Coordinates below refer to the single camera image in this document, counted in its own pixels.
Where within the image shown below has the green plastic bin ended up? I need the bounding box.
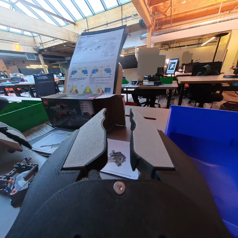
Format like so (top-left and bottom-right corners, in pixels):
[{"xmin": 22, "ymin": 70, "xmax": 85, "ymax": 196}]
[{"xmin": 0, "ymin": 100, "xmax": 49, "ymax": 133}]

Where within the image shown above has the dark toy set box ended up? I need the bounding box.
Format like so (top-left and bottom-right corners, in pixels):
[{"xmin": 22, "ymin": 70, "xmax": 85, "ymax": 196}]
[{"xmin": 41, "ymin": 93, "xmax": 126, "ymax": 132}]

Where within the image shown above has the black padded office chair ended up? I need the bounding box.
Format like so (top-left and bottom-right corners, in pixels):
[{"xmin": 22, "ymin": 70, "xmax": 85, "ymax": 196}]
[{"xmin": 186, "ymin": 83, "xmax": 224, "ymax": 108}]

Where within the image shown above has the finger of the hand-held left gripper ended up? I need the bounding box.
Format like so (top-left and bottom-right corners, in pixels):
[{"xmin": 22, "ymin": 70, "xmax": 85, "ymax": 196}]
[{"xmin": 0, "ymin": 126, "xmax": 33, "ymax": 153}]

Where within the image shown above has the black white marker sign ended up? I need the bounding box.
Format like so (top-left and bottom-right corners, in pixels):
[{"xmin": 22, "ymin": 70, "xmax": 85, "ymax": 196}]
[{"xmin": 165, "ymin": 58, "xmax": 180, "ymax": 75}]

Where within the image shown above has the white sticker sheet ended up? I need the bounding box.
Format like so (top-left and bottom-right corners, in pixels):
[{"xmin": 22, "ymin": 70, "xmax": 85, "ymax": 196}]
[{"xmin": 24, "ymin": 123, "xmax": 56, "ymax": 142}]

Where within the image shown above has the grey black toy brick model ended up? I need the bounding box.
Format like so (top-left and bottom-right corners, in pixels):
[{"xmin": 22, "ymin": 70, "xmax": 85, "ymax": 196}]
[{"xmin": 0, "ymin": 156, "xmax": 39, "ymax": 196}]

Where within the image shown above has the black mesh office chair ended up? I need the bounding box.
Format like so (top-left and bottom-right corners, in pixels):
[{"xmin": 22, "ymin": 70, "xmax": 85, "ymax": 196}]
[{"xmin": 33, "ymin": 73, "xmax": 60, "ymax": 98}]

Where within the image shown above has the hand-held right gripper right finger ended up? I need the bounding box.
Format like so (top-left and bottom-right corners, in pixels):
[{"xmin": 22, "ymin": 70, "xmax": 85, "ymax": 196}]
[{"xmin": 129, "ymin": 108, "xmax": 176, "ymax": 172}]

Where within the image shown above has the white instruction booklet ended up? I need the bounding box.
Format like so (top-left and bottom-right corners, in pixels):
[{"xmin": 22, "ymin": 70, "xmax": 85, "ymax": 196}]
[{"xmin": 31, "ymin": 129, "xmax": 140, "ymax": 180}]

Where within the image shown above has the black computer monitor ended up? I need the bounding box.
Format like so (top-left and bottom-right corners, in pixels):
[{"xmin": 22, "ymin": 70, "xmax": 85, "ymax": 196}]
[
  {"xmin": 119, "ymin": 54, "xmax": 138, "ymax": 69},
  {"xmin": 191, "ymin": 61, "xmax": 223, "ymax": 77}
]

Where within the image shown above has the grey desk with black legs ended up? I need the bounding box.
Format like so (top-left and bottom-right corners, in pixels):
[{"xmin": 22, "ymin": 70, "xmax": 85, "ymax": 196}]
[
  {"xmin": 177, "ymin": 74, "xmax": 238, "ymax": 106},
  {"xmin": 121, "ymin": 81, "xmax": 179, "ymax": 109}
]

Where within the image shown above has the cardboard sheet stand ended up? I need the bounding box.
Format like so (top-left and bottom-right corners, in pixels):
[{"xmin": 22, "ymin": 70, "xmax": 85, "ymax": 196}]
[{"xmin": 123, "ymin": 68, "xmax": 145, "ymax": 81}]

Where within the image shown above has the black floor lamp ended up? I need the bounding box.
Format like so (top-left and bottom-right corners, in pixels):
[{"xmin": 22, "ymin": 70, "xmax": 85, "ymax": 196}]
[{"xmin": 212, "ymin": 32, "xmax": 229, "ymax": 62}]

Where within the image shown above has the cluttered work table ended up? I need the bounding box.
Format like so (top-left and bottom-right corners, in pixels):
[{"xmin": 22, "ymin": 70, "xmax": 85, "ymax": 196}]
[{"xmin": 0, "ymin": 78, "xmax": 65, "ymax": 98}]

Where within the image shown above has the printed task sheet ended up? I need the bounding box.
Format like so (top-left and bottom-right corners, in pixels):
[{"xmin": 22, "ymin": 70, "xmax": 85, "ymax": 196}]
[{"xmin": 66, "ymin": 28, "xmax": 124, "ymax": 94}]

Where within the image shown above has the blue plastic bin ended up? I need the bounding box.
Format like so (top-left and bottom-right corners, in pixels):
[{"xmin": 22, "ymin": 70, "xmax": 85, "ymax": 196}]
[{"xmin": 164, "ymin": 105, "xmax": 238, "ymax": 238}]

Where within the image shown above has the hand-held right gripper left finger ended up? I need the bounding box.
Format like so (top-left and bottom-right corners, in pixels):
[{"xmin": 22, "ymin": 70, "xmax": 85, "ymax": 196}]
[{"xmin": 62, "ymin": 108, "xmax": 108, "ymax": 171}]

